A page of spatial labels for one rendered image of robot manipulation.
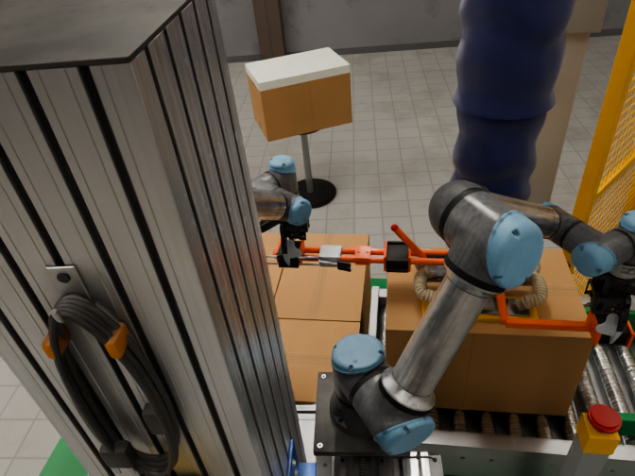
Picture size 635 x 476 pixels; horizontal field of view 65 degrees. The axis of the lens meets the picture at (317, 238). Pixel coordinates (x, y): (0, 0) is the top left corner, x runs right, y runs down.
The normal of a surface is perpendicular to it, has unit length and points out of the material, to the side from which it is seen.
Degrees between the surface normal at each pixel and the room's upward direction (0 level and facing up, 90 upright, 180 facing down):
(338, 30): 90
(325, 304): 0
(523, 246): 84
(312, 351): 0
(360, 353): 8
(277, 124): 90
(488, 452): 90
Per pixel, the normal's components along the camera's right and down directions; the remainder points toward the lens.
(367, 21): -0.05, 0.62
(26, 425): -0.09, -0.78
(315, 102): 0.32, 0.56
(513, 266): 0.50, 0.40
